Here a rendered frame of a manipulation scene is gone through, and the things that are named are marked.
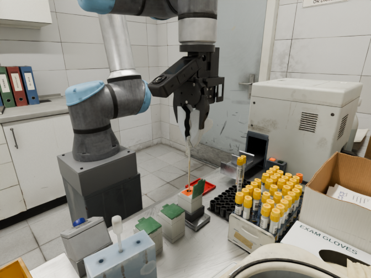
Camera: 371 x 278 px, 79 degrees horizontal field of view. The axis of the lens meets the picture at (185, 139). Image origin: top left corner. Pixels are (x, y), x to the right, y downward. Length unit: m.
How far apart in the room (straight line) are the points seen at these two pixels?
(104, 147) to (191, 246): 0.40
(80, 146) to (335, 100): 0.75
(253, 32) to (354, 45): 0.78
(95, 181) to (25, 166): 1.41
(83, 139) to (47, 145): 1.34
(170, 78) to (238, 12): 2.01
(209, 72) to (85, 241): 0.41
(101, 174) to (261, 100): 0.57
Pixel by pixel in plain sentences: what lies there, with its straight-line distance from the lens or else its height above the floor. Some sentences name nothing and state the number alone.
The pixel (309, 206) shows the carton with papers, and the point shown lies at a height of 0.98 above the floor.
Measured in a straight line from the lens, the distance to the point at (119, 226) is 0.36.
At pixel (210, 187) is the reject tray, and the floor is 0.88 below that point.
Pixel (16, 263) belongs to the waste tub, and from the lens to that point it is 0.45.
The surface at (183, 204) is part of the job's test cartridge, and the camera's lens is 0.56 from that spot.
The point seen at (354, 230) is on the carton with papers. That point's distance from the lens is 0.51.
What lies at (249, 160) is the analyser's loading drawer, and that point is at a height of 0.92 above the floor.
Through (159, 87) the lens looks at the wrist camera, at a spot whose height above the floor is 1.21.
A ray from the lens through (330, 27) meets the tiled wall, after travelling 2.11.
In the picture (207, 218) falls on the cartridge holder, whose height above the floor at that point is 0.89.
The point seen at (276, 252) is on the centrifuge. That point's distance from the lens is 0.39.
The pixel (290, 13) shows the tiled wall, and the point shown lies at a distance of 2.22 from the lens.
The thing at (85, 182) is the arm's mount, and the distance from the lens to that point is 0.72.
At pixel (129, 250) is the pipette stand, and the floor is 0.97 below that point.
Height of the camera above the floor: 1.26
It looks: 20 degrees down
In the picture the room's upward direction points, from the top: straight up
